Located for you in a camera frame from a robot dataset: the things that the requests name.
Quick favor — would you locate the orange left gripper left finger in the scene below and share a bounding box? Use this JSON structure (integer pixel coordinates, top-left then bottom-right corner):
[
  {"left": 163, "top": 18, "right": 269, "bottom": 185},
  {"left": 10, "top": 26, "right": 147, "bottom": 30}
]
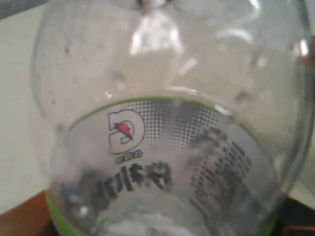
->
[{"left": 0, "top": 191, "right": 57, "bottom": 236}]

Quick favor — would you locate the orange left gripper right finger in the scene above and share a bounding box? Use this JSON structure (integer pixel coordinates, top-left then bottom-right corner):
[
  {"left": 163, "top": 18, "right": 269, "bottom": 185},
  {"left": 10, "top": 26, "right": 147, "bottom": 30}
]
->
[{"left": 270, "top": 194, "right": 315, "bottom": 236}]

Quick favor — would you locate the clear plastic drink bottle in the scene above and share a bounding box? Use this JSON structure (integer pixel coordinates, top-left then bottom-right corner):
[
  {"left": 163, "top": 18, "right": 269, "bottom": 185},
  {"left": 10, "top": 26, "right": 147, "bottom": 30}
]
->
[{"left": 31, "top": 0, "right": 315, "bottom": 236}]

